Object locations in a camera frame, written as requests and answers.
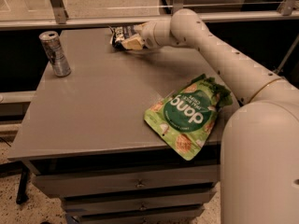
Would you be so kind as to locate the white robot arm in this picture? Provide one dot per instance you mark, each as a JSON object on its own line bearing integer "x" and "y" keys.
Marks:
{"x": 260, "y": 142}

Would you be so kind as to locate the middle drawer knob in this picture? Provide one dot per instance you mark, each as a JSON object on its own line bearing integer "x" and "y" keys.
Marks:
{"x": 142, "y": 207}

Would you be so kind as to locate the metal railing frame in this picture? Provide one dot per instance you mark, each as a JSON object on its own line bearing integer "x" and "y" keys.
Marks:
{"x": 29, "y": 14}

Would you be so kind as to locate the grey drawer cabinet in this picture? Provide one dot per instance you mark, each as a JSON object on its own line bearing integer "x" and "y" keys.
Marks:
{"x": 85, "y": 140}

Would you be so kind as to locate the drawer knob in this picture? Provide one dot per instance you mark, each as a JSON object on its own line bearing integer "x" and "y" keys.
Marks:
{"x": 142, "y": 207}
{"x": 140, "y": 184}

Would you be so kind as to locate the top drawer knob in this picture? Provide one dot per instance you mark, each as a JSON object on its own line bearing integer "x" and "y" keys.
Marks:
{"x": 140, "y": 184}

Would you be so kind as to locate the green rice chip bag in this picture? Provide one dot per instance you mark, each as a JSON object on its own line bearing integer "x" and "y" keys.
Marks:
{"x": 186, "y": 119}

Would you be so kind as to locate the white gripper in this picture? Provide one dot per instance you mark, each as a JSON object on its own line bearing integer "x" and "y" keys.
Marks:
{"x": 149, "y": 35}

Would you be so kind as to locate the black stand leg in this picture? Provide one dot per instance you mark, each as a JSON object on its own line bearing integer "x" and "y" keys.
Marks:
{"x": 21, "y": 194}

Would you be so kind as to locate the blue chip bag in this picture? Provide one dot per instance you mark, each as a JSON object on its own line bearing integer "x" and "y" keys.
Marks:
{"x": 121, "y": 33}

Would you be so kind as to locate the silver drink can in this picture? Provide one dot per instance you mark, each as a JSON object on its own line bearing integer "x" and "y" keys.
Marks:
{"x": 50, "y": 41}

